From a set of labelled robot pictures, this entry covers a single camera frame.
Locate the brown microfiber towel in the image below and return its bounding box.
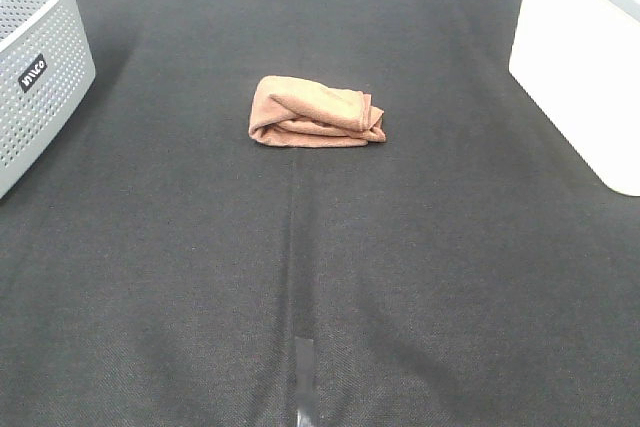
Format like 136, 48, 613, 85
248, 76, 386, 148

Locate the black table mat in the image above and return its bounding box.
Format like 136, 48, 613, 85
1, 0, 639, 426

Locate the white plastic storage bin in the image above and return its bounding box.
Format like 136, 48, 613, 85
509, 0, 639, 197

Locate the grey perforated plastic basket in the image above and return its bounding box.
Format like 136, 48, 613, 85
1, 0, 96, 193

